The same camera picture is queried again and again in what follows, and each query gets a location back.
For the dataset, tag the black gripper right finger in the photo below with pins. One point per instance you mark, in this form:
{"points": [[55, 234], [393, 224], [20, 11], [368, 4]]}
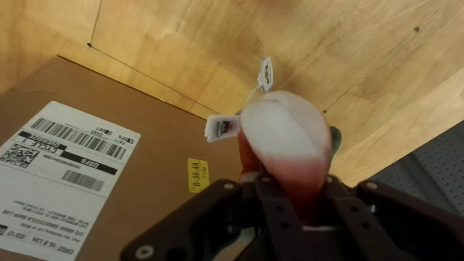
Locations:
{"points": [[364, 234]]}

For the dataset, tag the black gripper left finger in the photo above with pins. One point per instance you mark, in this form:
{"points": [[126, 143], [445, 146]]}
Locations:
{"points": [[277, 230]]}

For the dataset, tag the red white plush toy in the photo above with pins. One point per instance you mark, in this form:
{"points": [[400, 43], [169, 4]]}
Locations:
{"points": [[282, 136]]}

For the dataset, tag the cardboard box on table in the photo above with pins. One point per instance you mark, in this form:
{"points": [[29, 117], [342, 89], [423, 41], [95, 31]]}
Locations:
{"points": [[88, 163]]}

